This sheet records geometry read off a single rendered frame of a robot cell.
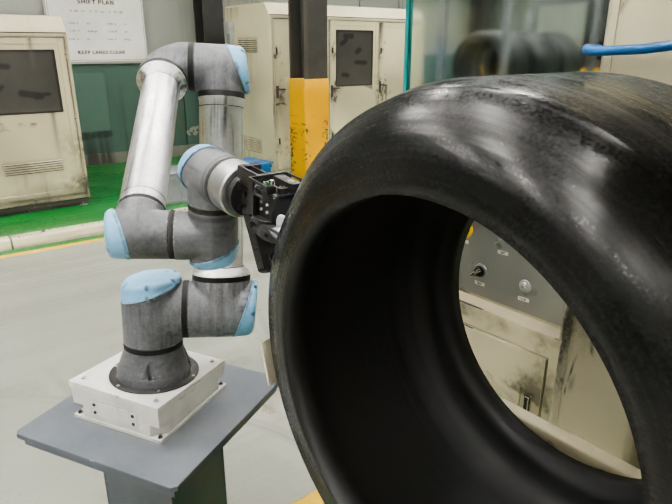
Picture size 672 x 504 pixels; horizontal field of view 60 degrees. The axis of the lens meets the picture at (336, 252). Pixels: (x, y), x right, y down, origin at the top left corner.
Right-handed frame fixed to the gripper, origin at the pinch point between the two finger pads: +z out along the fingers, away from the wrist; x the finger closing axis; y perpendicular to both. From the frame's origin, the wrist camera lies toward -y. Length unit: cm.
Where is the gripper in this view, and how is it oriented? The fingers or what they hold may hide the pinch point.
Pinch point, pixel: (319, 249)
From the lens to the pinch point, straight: 82.1
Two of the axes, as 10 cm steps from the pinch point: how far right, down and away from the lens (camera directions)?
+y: 0.8, -9.0, -4.2
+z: 6.3, 3.7, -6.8
